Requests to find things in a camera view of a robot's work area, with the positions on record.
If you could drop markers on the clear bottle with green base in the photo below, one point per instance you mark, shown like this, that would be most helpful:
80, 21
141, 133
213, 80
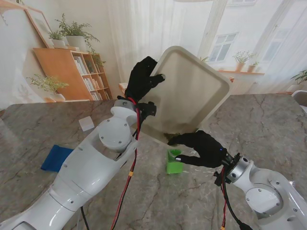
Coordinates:
173, 167

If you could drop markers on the blue plastic scraper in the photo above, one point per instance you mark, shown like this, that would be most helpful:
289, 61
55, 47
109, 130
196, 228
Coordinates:
56, 159

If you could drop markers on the printed room backdrop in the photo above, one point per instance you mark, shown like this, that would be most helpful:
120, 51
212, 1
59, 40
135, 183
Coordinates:
96, 36

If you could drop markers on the white square bottle cap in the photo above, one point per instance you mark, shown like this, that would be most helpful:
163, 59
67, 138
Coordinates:
86, 123

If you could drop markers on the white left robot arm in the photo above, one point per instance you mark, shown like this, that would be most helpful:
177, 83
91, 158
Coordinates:
88, 167

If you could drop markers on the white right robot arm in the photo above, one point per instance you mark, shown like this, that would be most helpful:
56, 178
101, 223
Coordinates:
263, 191

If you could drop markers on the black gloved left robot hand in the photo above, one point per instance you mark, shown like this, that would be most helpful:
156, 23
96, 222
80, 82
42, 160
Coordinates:
141, 79

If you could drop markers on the scattered green beans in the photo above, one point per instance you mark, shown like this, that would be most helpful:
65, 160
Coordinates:
171, 137

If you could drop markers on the cream plastic baking tray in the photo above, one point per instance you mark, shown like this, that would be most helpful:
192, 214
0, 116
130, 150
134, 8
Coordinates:
189, 95

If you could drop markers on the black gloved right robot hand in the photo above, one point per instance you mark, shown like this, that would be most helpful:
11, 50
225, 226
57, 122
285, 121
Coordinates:
206, 151

